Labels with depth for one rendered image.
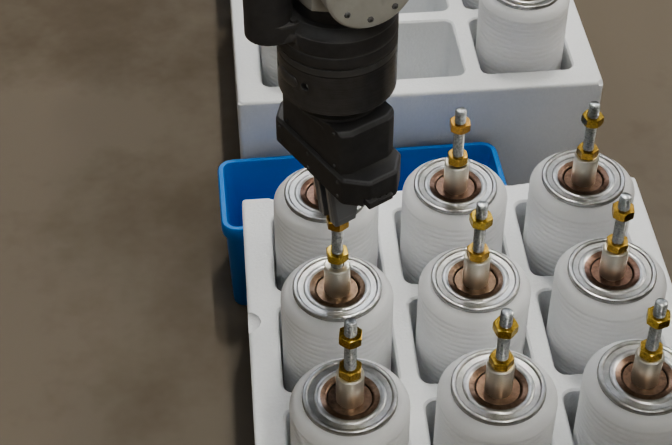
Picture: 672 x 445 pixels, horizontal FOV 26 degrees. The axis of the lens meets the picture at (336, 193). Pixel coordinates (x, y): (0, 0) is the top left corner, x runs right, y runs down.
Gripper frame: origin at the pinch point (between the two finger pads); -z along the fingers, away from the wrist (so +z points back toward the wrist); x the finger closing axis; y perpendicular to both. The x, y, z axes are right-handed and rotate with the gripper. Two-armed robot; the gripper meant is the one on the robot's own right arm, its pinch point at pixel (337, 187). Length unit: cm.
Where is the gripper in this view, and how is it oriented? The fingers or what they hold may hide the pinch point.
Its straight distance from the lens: 115.2
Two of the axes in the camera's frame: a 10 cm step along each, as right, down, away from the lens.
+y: 8.2, -3.9, 4.2
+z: 0.0, -7.3, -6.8
